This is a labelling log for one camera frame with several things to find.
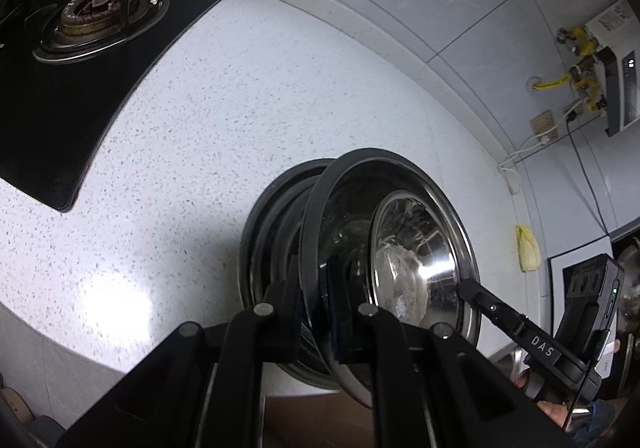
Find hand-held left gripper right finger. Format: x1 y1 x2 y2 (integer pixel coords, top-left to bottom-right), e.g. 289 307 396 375
324 255 578 448

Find white wall water heater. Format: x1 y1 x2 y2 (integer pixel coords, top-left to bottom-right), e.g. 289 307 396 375
585 0 640 137

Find beige wall socket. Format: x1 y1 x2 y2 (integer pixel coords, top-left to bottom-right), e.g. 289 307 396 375
530 111 557 145

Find large steel bowl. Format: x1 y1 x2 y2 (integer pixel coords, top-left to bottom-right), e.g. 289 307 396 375
370 190 459 326

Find gas stove burner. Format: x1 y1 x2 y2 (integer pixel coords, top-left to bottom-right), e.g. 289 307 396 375
32 0 171 65

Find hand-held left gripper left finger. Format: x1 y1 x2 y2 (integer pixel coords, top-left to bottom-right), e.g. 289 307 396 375
57 273 313 448

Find person's right hand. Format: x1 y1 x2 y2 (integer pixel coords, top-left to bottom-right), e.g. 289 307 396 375
514 370 572 427

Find white power cable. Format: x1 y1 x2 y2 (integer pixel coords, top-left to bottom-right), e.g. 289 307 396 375
497 100 585 195

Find yellow gas pipe with valves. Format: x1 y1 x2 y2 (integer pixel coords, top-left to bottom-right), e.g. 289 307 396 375
557 25 608 115

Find black glass gas stove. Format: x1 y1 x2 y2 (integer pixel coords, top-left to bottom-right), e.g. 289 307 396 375
0 0 229 214

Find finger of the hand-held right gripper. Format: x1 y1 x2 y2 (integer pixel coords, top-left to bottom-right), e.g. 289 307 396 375
457 279 568 371

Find large steel plate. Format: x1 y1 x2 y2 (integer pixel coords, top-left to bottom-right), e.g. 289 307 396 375
238 159 346 390

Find yellow cloth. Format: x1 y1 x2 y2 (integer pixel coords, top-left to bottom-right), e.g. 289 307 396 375
515 224 542 274

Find black cable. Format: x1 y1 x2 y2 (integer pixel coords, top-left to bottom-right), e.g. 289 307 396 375
566 114 615 235

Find steel pot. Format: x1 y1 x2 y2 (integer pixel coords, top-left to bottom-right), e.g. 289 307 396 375
614 237 640 344

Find yellow gas hose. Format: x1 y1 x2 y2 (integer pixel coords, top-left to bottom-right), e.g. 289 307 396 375
529 74 575 92

